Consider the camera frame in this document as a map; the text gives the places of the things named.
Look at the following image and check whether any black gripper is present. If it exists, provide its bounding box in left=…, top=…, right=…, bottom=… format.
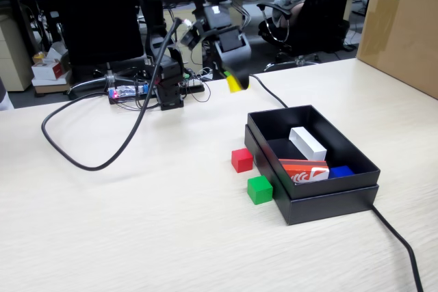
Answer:
left=205, top=25, right=253, bottom=90

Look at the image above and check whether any yellow cube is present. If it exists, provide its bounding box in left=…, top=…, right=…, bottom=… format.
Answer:
left=225, top=72, right=250, bottom=94

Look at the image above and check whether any red cube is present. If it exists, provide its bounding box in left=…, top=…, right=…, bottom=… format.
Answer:
left=231, top=148, right=255, bottom=172

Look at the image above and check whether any green cube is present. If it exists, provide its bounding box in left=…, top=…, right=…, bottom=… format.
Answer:
left=246, top=175, right=274, bottom=205

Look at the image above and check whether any white rectangular box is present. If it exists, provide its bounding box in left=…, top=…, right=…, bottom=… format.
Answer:
left=289, top=127, right=328, bottom=162

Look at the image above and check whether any orange red patterned box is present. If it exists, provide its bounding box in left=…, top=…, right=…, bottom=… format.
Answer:
left=278, top=158, right=330, bottom=186

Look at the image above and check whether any black cardboard box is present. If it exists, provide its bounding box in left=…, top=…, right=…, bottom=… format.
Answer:
left=246, top=104, right=382, bottom=200

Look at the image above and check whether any black open box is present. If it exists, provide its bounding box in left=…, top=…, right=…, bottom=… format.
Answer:
left=244, top=124, right=380, bottom=226

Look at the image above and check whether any large brown cardboard box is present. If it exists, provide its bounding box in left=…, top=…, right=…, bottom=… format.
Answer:
left=355, top=0, right=438, bottom=100

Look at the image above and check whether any beige under-desk cabinet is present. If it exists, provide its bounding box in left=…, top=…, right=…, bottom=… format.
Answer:
left=163, top=7, right=206, bottom=67

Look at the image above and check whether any black office chair with armrests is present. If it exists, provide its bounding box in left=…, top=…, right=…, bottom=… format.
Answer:
left=256, top=0, right=360, bottom=72

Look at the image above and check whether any controller board with LEDs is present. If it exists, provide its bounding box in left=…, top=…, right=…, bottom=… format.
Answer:
left=107, top=81, right=151, bottom=105

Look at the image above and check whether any black mesh office chair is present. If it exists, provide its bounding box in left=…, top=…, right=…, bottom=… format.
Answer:
left=51, top=0, right=144, bottom=101

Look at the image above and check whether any blue cube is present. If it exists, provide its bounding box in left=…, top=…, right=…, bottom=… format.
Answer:
left=327, top=165, right=355, bottom=180

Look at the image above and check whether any white and red carton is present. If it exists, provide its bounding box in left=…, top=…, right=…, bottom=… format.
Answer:
left=31, top=59, right=71, bottom=81

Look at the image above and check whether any beige drawer cabinet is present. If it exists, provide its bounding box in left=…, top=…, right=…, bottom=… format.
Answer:
left=0, top=14, right=35, bottom=93

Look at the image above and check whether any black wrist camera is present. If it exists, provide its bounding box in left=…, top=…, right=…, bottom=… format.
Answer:
left=179, top=25, right=201, bottom=50

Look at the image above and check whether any thick black camera cable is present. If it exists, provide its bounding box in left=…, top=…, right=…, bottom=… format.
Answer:
left=40, top=18, right=188, bottom=172

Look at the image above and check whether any thick black table cable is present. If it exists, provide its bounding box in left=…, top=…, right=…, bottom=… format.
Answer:
left=248, top=73, right=425, bottom=292

